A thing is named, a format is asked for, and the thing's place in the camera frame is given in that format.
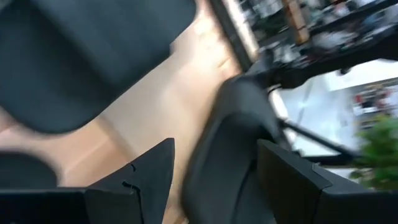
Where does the black rubber slide sandal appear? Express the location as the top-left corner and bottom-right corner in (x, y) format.
(181, 76), (282, 224)
(0, 151), (60, 189)
(0, 0), (197, 135)

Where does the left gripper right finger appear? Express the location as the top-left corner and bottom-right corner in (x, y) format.
(257, 139), (398, 224)

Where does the green leafy plant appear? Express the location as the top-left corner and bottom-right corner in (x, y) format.
(348, 114), (398, 191)

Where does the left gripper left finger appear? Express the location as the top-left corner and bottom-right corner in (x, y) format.
(0, 138), (175, 224)

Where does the wooden beam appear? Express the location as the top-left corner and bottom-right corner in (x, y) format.
(281, 0), (311, 45)

